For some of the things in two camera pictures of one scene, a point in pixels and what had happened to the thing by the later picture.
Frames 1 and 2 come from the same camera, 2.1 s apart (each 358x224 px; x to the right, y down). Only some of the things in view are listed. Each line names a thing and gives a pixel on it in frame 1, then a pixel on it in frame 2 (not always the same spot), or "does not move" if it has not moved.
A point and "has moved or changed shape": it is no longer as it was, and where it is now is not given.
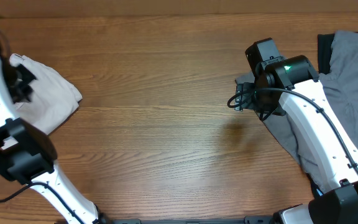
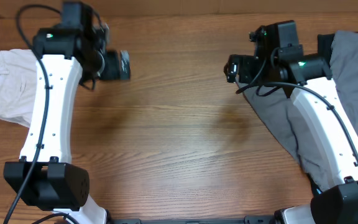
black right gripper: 268,111 → 245,65
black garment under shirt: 325,43 does not move
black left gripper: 23,89 → 88,78
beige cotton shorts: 54,98 has moved or changed shape
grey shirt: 351,81 does not move
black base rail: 249,219 does not move
